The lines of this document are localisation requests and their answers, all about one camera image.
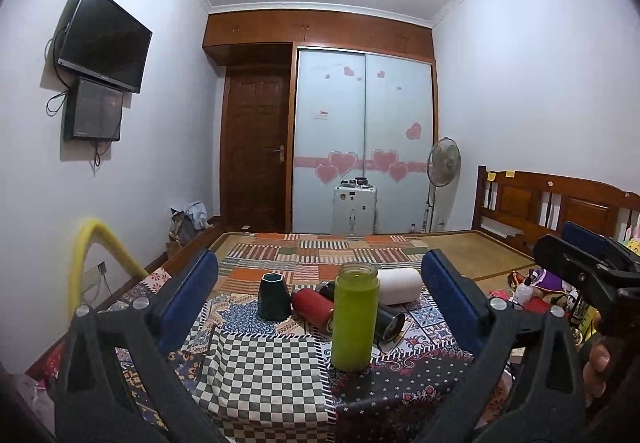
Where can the large wall television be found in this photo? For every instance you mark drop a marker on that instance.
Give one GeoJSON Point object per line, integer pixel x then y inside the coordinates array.
{"type": "Point", "coordinates": [104, 41]}

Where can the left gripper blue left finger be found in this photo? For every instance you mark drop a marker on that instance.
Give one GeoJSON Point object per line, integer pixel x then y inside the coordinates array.
{"type": "Point", "coordinates": [92, 401]}

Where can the clothes pile in corner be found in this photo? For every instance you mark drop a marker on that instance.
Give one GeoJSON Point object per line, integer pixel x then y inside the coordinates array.
{"type": "Point", "coordinates": [188, 222]}

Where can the small wall monitor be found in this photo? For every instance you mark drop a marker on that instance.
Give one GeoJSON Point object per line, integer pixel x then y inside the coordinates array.
{"type": "Point", "coordinates": [93, 112]}

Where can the frosted sliding wardrobe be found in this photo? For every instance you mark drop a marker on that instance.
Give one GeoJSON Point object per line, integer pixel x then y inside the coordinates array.
{"type": "Point", "coordinates": [361, 115]}

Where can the white plastic squeeze bottle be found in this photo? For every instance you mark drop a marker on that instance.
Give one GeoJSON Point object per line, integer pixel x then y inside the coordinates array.
{"type": "Point", "coordinates": [523, 293]}

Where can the brown wooden door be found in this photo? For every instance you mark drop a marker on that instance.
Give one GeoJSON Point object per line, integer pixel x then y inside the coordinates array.
{"type": "Point", "coordinates": [252, 148]}

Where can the red thermos bottle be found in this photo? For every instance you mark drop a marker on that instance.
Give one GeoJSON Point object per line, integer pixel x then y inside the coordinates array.
{"type": "Point", "coordinates": [315, 309]}

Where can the right hand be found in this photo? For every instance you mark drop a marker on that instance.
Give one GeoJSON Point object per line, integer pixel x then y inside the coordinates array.
{"type": "Point", "coordinates": [602, 357]}

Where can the white standing fan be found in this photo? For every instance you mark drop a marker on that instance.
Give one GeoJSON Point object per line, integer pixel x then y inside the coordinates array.
{"type": "Point", "coordinates": [443, 166]}

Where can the black thermos bottle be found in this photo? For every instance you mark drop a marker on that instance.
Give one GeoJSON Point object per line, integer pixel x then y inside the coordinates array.
{"type": "Point", "coordinates": [389, 321]}

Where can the wooden bed headboard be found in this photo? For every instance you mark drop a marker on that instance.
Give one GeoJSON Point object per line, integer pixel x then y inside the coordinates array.
{"type": "Point", "coordinates": [518, 207]}

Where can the striped patchwork bed mat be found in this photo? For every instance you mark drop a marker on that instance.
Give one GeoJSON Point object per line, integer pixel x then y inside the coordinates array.
{"type": "Point", "coordinates": [307, 259]}

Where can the white thermos bottle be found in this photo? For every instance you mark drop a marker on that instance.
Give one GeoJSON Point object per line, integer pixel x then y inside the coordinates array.
{"type": "Point", "coordinates": [399, 286]}

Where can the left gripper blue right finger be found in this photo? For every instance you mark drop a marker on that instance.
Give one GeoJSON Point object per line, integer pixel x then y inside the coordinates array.
{"type": "Point", "coordinates": [545, 403]}

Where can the dark green faceted cup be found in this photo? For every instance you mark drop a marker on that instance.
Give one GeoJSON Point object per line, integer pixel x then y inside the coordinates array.
{"type": "Point", "coordinates": [274, 300]}

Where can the lime green glass bottle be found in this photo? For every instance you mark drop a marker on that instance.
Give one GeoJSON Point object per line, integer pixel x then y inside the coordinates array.
{"type": "Point", "coordinates": [355, 308]}

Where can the wooden overhead cabinet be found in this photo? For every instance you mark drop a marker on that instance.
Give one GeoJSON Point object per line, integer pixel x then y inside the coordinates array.
{"type": "Point", "coordinates": [318, 28]}

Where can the wall power socket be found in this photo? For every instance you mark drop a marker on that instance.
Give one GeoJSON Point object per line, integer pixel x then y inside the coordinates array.
{"type": "Point", "coordinates": [93, 278]}

